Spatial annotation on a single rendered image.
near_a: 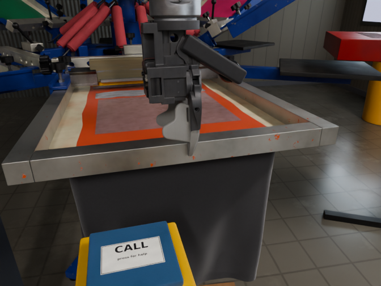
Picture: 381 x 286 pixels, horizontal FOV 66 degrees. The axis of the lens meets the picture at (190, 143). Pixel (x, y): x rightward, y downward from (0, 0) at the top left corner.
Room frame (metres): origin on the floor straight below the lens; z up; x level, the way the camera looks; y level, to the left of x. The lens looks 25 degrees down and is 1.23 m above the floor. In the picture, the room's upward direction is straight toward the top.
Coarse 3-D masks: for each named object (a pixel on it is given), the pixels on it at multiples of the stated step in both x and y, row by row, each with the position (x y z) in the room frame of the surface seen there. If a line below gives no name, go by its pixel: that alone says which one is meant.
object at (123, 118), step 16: (128, 96) 0.90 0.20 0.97; (144, 96) 0.90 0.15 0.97; (96, 112) 0.74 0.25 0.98; (112, 112) 0.73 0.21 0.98; (128, 112) 0.73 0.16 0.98; (144, 112) 0.73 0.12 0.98; (160, 112) 0.73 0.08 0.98; (96, 128) 0.61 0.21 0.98; (112, 128) 0.61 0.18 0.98; (128, 128) 0.61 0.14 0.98; (144, 128) 0.61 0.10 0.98; (160, 128) 0.61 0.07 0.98; (80, 144) 0.53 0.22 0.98
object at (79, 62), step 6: (126, 54) 1.28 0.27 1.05; (132, 54) 1.27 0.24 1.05; (138, 54) 1.27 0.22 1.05; (54, 60) 1.16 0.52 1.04; (72, 60) 1.17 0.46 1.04; (78, 60) 1.18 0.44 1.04; (84, 60) 1.19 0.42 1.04; (72, 66) 1.20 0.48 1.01; (78, 66) 1.18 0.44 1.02; (84, 66) 1.18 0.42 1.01
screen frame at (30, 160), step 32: (64, 96) 0.78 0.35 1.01; (256, 96) 0.78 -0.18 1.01; (32, 128) 0.52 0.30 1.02; (256, 128) 0.52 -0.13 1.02; (288, 128) 0.51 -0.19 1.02; (320, 128) 0.52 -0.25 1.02; (32, 160) 0.39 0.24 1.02; (64, 160) 0.40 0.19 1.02; (96, 160) 0.41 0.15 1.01; (128, 160) 0.42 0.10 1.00; (160, 160) 0.44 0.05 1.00; (192, 160) 0.45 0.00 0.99
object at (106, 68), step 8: (96, 64) 0.99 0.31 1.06; (104, 64) 0.99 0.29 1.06; (112, 64) 1.00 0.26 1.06; (120, 64) 1.01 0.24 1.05; (128, 64) 1.01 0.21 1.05; (136, 64) 1.02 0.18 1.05; (200, 64) 1.08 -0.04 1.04; (96, 72) 0.98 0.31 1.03; (104, 72) 0.99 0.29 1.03; (112, 72) 1.00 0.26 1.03; (120, 72) 1.00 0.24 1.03; (128, 72) 1.01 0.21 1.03; (136, 72) 1.02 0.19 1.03
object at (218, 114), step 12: (204, 96) 0.89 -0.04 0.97; (216, 96) 0.89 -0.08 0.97; (204, 108) 0.76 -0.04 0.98; (216, 108) 0.76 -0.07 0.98; (228, 108) 0.76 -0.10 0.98; (204, 120) 0.66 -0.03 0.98; (216, 120) 0.66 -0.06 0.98; (228, 120) 0.66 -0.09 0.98; (240, 120) 0.66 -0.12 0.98; (252, 120) 0.66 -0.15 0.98; (204, 132) 0.59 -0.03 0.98
